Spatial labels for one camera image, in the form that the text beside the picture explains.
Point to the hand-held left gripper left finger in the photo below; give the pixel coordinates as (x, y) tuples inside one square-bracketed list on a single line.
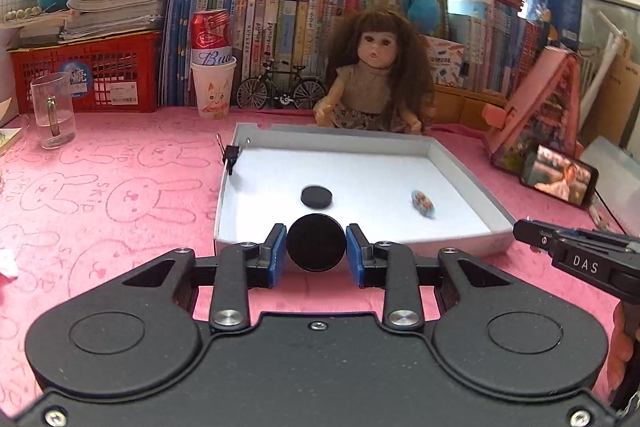
[(277, 254)]

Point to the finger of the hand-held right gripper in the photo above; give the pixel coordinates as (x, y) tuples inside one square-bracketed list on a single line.
[(535, 234), (590, 236)]

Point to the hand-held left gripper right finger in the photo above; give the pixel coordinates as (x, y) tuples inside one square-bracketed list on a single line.
[(354, 257)]

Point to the black round disc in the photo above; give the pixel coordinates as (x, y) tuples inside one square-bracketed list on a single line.
[(316, 242), (316, 196)]

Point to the small blue patterned object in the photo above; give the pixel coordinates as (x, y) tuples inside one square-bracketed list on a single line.
[(422, 202)]

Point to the white shallow cardboard tray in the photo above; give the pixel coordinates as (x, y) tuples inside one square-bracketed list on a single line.
[(375, 167)]

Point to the person's right hand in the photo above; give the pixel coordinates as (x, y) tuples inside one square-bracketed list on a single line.
[(627, 342)]

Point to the black smartphone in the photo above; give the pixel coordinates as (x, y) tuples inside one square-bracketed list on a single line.
[(555, 174)]

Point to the black binder clip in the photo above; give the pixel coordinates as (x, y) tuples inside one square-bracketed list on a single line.
[(230, 154)]

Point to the pink triangular toy house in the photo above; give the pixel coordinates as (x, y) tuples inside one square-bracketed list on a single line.
[(540, 117)]

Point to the wooden drawer organizer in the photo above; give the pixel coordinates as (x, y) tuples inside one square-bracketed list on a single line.
[(465, 104)]

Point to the brown cardboard sheet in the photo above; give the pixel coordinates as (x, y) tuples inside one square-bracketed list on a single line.
[(625, 92)]

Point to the pink bunny print tablecloth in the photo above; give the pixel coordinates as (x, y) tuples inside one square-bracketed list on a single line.
[(125, 187)]

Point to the white cat print paper cup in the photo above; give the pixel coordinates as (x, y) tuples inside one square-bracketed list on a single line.
[(212, 92)]

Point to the black model bicycle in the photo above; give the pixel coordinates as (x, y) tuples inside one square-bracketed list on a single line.
[(272, 77)]

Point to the white pipe rack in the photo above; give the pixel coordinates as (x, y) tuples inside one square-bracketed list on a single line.
[(612, 57)]

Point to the colourful pencil print box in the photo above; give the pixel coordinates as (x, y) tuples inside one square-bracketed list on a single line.
[(445, 62)]

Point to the brown-haired doll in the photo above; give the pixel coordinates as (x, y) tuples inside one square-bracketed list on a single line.
[(372, 52)]

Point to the red and white drink can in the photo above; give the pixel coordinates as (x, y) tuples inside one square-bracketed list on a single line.
[(210, 37)]

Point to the row of upright books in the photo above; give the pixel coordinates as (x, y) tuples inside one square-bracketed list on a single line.
[(295, 27)]

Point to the tall blue cardboard box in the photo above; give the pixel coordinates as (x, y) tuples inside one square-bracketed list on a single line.
[(567, 7)]

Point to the red plastic crate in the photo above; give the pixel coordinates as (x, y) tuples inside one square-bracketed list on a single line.
[(125, 72)]

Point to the clear glass mug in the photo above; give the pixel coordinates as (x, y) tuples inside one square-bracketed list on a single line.
[(52, 107)]

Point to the crumpled white tissue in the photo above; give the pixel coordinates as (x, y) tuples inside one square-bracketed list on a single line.
[(6, 263)]

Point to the thin illustrated book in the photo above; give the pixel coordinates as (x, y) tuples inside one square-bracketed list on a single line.
[(6, 139)]

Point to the stack of papers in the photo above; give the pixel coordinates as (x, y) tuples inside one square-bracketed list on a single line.
[(30, 29)]

